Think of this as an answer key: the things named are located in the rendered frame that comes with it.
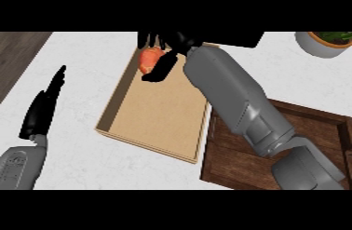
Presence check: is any grey pot with green plant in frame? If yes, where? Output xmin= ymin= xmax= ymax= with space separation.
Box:
xmin=294 ymin=31 xmax=352 ymax=60

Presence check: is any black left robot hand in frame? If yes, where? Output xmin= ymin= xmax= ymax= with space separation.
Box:
xmin=17 ymin=64 xmax=68 ymax=141

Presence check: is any orange squash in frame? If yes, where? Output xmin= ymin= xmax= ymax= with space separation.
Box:
xmin=139 ymin=46 xmax=165 ymax=75

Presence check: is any cardboard box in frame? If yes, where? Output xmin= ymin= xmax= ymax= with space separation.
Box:
xmin=94 ymin=42 xmax=220 ymax=165

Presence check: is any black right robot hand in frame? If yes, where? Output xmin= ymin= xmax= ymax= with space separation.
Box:
xmin=136 ymin=31 xmax=205 ymax=83

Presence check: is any dark wooden tray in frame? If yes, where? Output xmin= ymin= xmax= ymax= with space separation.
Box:
xmin=199 ymin=99 xmax=352 ymax=191

